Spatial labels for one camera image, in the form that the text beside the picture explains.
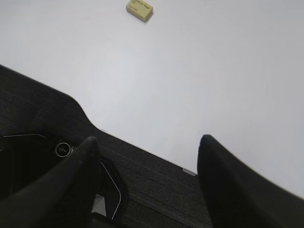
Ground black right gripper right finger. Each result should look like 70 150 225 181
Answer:
198 134 304 228

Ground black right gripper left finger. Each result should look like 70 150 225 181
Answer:
0 137 100 228

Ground yellow eraser right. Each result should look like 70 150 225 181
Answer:
126 0 153 22

